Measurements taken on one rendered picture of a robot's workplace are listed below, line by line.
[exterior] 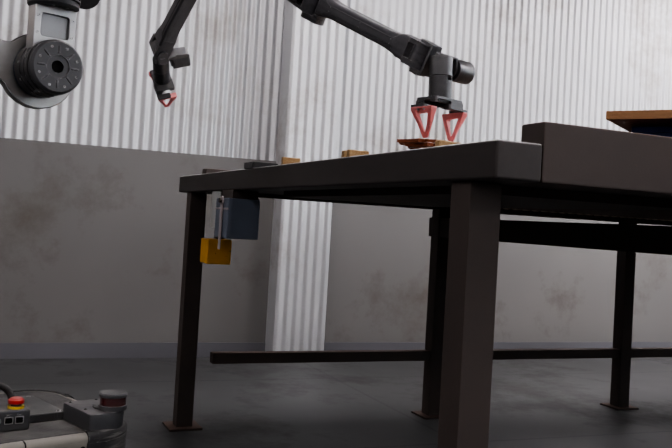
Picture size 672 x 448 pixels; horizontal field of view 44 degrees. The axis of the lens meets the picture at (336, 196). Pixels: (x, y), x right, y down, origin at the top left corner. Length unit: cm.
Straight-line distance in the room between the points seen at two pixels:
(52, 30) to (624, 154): 150
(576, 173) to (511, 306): 413
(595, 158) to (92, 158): 344
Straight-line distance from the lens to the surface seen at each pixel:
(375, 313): 497
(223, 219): 252
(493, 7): 549
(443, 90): 203
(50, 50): 226
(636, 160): 142
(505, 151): 127
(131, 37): 461
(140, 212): 452
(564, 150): 133
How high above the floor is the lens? 78
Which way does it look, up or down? 2 degrees up
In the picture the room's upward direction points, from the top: 3 degrees clockwise
